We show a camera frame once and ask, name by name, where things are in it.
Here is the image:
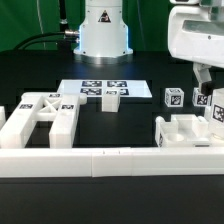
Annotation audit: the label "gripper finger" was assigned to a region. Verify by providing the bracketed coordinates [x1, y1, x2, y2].
[193, 62, 212, 96]

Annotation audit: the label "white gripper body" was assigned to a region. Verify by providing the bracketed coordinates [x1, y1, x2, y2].
[168, 3, 224, 68]

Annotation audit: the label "white chair seat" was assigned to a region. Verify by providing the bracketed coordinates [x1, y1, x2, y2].
[155, 114, 212, 147]

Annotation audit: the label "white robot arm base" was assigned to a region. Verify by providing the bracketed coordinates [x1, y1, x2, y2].
[74, 0, 133, 65]

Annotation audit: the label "white tagged cube right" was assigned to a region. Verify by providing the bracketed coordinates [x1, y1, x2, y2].
[192, 88, 209, 107]

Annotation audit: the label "white tagged cube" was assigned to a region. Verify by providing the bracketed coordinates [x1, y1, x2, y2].
[192, 88, 209, 107]
[165, 88, 184, 107]

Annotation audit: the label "white tagged cube left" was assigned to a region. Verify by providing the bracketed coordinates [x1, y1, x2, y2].
[165, 88, 184, 107]

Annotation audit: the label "white front fence bar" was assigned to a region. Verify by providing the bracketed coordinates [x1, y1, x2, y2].
[0, 147, 224, 178]

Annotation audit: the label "white fence bar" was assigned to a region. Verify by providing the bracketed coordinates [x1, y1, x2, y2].
[0, 106, 6, 130]
[0, 147, 224, 178]

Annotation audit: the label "white left fence bar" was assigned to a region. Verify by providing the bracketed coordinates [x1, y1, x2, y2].
[0, 106, 6, 130]

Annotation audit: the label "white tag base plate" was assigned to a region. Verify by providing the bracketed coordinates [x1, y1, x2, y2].
[57, 79, 152, 98]

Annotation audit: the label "black cables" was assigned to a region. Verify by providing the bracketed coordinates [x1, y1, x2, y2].
[13, 29, 81, 52]

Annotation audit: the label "white chair back frame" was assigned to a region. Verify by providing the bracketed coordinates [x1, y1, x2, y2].
[0, 92, 87, 149]

